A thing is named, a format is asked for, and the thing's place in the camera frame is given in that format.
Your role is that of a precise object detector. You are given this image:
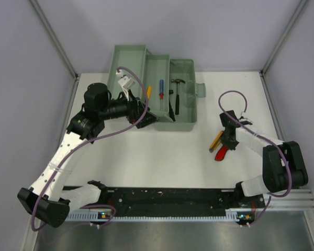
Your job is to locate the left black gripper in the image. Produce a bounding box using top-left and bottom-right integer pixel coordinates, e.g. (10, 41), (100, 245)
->
(99, 89), (159, 128)

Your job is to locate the yellow black utility knife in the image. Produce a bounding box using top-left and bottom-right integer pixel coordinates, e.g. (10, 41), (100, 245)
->
(209, 131), (223, 153)

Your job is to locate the red black utility knife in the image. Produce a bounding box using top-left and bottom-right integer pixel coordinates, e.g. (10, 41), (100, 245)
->
(215, 145), (229, 162)

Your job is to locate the orange handle screwdriver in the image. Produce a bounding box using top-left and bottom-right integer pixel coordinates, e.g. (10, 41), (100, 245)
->
(147, 86), (152, 100)

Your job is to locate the blue red screwdriver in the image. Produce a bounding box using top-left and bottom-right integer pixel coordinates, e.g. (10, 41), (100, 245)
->
(159, 79), (164, 111)

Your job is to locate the black mallet hammer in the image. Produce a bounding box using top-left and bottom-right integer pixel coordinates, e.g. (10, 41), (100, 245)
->
(169, 89), (176, 122)

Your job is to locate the green clear-lid tool box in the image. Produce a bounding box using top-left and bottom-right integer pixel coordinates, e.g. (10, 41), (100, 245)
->
(107, 45), (206, 132)

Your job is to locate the steel claw hammer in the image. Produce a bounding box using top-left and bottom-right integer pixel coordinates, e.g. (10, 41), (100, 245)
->
(171, 78), (186, 115)

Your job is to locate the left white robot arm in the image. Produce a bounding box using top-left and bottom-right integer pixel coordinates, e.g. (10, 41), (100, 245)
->
(17, 83), (158, 227)

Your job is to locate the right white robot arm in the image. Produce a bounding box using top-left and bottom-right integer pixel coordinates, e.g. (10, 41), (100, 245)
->
(215, 110), (309, 207)

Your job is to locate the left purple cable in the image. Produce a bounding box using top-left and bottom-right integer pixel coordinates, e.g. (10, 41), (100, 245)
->
(31, 66), (149, 232)

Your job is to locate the purple cable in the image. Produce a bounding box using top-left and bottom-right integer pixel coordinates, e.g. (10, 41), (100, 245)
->
(31, 66), (149, 232)
(218, 90), (294, 227)

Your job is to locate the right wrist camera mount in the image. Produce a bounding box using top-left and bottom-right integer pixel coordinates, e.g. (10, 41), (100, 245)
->
(238, 111), (253, 125)

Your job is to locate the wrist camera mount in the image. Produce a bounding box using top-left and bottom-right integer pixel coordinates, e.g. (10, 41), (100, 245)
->
(238, 111), (253, 125)
(116, 70), (135, 101)

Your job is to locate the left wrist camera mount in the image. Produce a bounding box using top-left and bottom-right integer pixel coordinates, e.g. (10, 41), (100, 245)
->
(116, 70), (135, 101)

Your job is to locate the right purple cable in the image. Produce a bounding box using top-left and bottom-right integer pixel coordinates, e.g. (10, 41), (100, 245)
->
(218, 90), (294, 227)

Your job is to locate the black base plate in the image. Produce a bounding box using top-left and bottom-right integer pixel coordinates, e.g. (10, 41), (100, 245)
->
(62, 185), (265, 216)

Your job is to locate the aluminium frame rail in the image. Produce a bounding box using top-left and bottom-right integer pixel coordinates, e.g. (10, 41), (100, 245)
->
(267, 189), (314, 211)

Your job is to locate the grey slotted cable duct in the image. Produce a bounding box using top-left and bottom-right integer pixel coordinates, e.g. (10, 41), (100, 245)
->
(65, 210), (252, 222)

